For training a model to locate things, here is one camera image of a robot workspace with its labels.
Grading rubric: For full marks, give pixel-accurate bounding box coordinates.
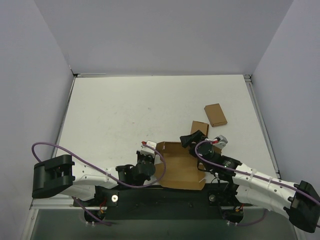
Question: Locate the cardboard box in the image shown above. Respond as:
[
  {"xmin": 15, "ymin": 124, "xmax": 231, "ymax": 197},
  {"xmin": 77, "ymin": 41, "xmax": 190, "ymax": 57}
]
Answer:
[
  {"xmin": 190, "ymin": 120, "xmax": 209, "ymax": 136},
  {"xmin": 154, "ymin": 141, "xmax": 218, "ymax": 191},
  {"xmin": 204, "ymin": 103, "xmax": 228, "ymax": 127}
]

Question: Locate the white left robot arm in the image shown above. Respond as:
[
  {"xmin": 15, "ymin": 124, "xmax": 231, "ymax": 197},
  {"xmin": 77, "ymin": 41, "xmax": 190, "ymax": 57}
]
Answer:
[{"xmin": 32, "ymin": 147, "xmax": 156, "ymax": 206}]

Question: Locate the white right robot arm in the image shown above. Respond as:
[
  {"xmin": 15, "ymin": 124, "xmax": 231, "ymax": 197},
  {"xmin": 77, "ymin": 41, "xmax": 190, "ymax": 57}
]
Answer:
[{"xmin": 179, "ymin": 130, "xmax": 320, "ymax": 233}]

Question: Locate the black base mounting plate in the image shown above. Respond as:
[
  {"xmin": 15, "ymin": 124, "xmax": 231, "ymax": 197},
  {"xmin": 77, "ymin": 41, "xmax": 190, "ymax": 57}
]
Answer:
[{"xmin": 73, "ymin": 182, "xmax": 245, "ymax": 222}]

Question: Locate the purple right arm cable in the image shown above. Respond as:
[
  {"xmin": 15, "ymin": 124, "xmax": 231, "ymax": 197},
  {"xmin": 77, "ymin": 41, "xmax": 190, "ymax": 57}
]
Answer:
[{"xmin": 194, "ymin": 139, "xmax": 320, "ymax": 227}]

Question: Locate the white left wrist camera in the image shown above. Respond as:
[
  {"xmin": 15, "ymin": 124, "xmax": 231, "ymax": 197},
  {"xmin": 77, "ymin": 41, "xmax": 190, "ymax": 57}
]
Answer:
[{"xmin": 140, "ymin": 140, "xmax": 157, "ymax": 157}]

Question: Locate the aluminium front rail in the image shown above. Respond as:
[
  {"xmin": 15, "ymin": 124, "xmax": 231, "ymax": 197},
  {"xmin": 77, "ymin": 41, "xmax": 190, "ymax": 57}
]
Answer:
[{"xmin": 31, "ymin": 188, "xmax": 241, "ymax": 210}]

